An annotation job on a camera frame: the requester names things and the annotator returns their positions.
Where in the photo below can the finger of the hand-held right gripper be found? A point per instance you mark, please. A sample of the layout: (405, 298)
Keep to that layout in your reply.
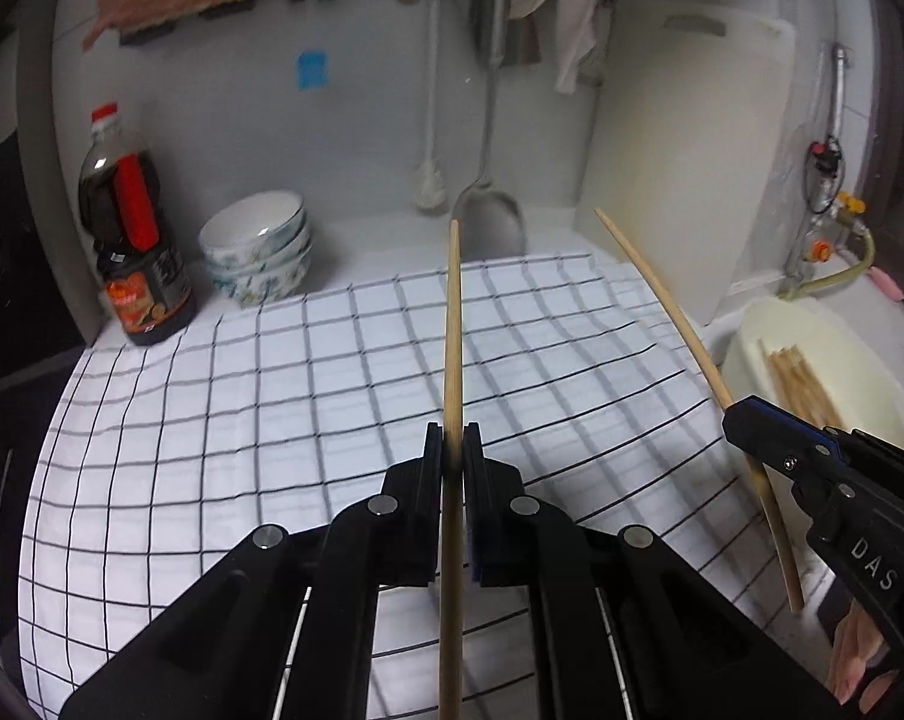
(805, 431)
(759, 439)

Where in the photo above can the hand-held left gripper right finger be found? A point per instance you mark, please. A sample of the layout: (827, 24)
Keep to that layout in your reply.
(474, 495)

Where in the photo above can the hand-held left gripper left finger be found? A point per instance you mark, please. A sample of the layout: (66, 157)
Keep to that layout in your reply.
(433, 480)

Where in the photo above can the heap of sorted chopsticks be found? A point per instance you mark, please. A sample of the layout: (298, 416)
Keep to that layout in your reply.
(797, 382)

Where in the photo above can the white plastic basin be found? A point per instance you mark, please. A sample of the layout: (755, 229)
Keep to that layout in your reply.
(865, 360)

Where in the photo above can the bamboo chopstick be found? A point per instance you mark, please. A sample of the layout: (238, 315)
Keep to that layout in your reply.
(453, 315)
(662, 292)

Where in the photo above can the person's right hand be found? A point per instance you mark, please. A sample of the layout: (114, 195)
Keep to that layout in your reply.
(857, 652)

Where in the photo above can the orange valve knob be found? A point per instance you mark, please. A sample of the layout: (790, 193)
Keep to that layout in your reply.
(820, 250)

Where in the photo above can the white black checked cloth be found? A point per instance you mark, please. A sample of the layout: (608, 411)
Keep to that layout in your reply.
(234, 405)

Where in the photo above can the white floral bowl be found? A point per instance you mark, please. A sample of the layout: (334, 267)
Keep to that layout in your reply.
(272, 262)
(253, 229)
(268, 289)

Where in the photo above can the metal spatula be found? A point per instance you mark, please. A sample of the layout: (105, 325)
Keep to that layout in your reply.
(489, 217)

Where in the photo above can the black red valve device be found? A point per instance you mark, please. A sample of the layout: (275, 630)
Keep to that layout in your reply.
(827, 154)

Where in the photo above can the white cutting board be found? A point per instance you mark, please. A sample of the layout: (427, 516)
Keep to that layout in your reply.
(669, 150)

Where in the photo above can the metal water pipe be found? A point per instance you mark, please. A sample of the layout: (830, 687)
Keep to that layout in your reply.
(838, 90)

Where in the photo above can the dark soy sauce bottle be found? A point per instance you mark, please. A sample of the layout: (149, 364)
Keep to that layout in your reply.
(137, 292)

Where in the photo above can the beige rag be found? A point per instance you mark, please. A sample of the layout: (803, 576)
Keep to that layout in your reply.
(576, 22)

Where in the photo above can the blue wall sticker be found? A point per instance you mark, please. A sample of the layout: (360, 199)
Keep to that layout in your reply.
(312, 71)

